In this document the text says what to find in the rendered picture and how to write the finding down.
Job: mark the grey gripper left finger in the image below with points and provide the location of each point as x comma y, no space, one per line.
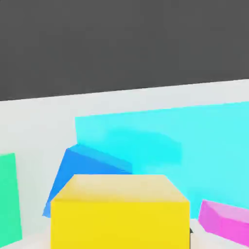
41,242

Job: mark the large green box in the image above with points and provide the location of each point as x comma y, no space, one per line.
8,198

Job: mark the large cyan box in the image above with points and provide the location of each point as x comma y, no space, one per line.
214,155

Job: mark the small blue cube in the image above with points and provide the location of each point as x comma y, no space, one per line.
81,167

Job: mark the small pink cube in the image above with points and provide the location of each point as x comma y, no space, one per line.
221,221

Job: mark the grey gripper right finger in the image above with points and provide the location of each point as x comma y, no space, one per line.
198,242

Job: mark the small yellow cube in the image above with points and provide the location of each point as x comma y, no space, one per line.
119,223

